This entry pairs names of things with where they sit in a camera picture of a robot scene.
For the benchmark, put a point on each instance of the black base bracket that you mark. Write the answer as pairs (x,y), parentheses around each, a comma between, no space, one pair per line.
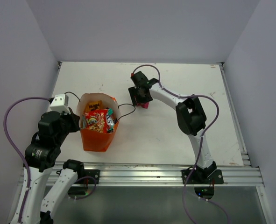
(191,176)
(89,176)

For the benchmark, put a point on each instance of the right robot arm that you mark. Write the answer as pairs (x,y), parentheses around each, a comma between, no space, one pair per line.
(191,118)

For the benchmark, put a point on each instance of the aluminium mounting rail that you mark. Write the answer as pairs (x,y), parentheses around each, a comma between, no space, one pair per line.
(145,175)

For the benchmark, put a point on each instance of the red nuts snack packet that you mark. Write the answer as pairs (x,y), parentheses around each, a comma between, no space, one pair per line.
(96,120)

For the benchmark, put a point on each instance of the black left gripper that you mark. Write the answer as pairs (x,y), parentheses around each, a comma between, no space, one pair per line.
(74,119)

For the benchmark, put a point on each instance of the black right base bracket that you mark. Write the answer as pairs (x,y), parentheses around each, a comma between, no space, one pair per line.
(191,176)

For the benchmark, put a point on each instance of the orange paper bag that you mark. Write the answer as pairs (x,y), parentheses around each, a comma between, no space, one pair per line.
(94,141)

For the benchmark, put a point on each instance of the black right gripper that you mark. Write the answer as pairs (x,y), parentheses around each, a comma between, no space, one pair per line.
(135,99)

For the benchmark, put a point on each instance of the pink candy packet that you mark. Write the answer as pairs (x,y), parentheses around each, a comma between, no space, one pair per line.
(145,105)

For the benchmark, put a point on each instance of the teal Fox's candy bag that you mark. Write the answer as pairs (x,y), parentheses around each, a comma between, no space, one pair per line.
(109,119)

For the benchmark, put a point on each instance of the black left base bracket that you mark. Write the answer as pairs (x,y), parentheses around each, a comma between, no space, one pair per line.
(89,176)

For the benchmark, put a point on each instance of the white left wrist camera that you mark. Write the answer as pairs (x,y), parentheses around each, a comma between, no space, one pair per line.
(60,104)

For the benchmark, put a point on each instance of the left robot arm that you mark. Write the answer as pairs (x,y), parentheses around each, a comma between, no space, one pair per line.
(35,206)

